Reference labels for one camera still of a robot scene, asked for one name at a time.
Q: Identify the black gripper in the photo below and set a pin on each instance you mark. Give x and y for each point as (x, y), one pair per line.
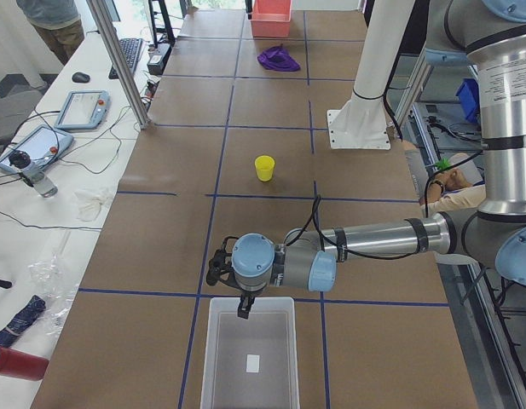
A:
(246, 296)

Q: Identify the yellow plastic cup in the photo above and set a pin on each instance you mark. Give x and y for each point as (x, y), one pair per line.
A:
(265, 166)

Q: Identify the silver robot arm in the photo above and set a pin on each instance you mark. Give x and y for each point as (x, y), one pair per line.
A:
(492, 36)

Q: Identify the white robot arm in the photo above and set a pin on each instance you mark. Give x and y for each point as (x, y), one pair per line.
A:
(393, 28)

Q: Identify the white label in box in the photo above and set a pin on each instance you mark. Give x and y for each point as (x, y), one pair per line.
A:
(253, 363)

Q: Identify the clear plastic storage box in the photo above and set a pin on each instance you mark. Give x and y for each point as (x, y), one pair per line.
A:
(270, 331)

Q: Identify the black power box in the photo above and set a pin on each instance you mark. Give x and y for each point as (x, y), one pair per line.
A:
(158, 58)

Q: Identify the crumpled white cloth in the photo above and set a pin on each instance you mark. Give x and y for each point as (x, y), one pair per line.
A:
(90, 202)

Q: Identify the crumpled clear plastic wrap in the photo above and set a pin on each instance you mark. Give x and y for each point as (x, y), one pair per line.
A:
(57, 288)

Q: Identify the seated person at right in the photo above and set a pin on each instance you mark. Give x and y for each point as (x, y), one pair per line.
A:
(458, 188)

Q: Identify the purple cloth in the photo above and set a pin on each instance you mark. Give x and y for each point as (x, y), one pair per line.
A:
(278, 59)

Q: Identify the red cylinder bottle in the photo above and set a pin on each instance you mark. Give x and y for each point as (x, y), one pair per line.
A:
(16, 364)

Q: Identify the clear water bottle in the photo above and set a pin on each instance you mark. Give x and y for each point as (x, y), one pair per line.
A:
(33, 173)

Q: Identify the upper teach pendant tablet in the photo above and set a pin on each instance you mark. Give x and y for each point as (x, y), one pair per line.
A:
(83, 110)

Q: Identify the teach pendant tablet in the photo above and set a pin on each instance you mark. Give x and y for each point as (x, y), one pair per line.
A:
(44, 145)
(83, 110)

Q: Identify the lower teach pendant tablet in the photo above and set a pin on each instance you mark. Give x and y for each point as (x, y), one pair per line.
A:
(44, 145)

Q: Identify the black keyboard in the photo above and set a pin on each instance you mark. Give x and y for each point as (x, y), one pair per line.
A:
(131, 48)

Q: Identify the black computer mouse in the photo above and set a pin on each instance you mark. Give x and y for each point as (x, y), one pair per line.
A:
(80, 78)

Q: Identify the pink plastic bin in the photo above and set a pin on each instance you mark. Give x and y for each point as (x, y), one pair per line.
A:
(271, 18)

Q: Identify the blue plastic parts bin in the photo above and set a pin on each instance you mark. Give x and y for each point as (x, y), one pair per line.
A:
(468, 95)

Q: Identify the standing person in background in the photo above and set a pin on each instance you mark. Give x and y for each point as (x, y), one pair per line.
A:
(58, 23)

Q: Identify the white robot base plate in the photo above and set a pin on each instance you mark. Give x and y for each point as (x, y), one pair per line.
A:
(359, 124)

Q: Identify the aluminium frame post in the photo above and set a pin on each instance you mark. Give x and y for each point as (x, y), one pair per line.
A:
(109, 37)

